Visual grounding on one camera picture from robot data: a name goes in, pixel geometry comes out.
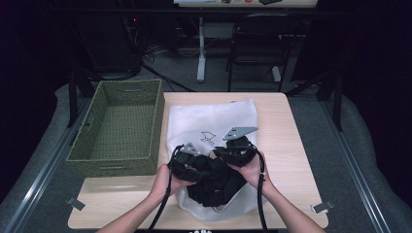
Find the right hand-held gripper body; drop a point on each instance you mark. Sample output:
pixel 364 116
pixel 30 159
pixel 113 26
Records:
pixel 238 152

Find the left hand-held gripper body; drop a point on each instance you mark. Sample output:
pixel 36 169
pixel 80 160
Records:
pixel 188 165

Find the black garment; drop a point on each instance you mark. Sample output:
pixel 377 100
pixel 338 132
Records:
pixel 217 184

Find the white mesh laundry bag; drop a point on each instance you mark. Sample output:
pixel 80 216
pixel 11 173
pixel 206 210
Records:
pixel 207 118

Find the green woven basket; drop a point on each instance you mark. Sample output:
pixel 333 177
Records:
pixel 120 129

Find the person's right hand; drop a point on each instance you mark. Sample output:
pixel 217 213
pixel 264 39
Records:
pixel 252 176

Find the person's left hand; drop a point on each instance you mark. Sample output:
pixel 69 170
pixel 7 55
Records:
pixel 165 183

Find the person's black white patterned clothing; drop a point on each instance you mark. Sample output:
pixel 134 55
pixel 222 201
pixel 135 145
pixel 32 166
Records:
pixel 200 231

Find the grey table clamp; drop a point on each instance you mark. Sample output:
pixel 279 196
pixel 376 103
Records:
pixel 322 207
pixel 75 203

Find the white-legged desk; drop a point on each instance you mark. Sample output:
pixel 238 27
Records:
pixel 201 48

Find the black metal stand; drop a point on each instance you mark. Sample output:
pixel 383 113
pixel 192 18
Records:
pixel 336 97
pixel 74 97

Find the black folding chair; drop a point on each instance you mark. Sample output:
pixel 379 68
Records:
pixel 259 39

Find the dark equipment cabinet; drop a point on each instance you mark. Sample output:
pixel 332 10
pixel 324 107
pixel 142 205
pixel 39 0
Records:
pixel 107 42

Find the aluminium floor rail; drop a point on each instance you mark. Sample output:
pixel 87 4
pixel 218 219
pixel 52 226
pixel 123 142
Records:
pixel 356 168
pixel 39 181

